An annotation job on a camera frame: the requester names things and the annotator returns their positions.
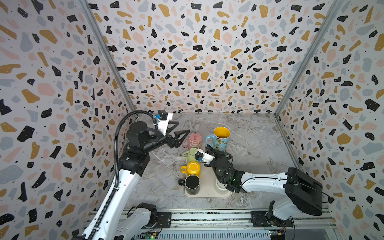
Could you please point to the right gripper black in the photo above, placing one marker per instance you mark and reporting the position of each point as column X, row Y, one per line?
column 216, row 158

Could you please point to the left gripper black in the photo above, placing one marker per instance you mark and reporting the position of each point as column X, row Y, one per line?
column 175, row 142

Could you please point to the blue butterfly mug yellow inside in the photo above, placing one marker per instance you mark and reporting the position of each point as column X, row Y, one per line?
column 219, row 139

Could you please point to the pink patterned mug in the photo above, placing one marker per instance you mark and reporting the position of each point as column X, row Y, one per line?
column 193, row 141

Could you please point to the light green mug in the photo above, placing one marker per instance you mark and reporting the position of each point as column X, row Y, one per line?
column 189, row 155

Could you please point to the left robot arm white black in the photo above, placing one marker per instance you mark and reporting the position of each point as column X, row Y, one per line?
column 130, row 166

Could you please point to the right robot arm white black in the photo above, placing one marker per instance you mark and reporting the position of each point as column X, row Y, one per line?
column 301, row 193

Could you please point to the black mug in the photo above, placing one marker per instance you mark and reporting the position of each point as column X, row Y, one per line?
column 191, row 184

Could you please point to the white mug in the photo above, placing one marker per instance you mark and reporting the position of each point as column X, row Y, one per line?
column 220, row 188

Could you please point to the beige rectangular tray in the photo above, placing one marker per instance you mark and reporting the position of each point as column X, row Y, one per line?
column 207, row 186

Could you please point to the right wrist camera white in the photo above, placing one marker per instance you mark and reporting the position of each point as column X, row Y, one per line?
column 204, row 157

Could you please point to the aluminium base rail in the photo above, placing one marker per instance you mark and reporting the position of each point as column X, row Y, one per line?
column 235, row 224

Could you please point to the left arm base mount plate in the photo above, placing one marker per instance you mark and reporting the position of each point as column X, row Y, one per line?
column 159, row 220

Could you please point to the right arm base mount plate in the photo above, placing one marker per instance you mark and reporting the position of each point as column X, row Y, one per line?
column 264, row 219

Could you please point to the aluminium corner post left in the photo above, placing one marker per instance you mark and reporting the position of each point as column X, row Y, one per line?
column 84, row 6

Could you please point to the aluminium corner post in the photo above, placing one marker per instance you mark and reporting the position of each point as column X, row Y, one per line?
column 331, row 14
column 84, row 6

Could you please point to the aluminium corner post right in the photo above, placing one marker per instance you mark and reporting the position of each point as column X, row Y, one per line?
column 331, row 14

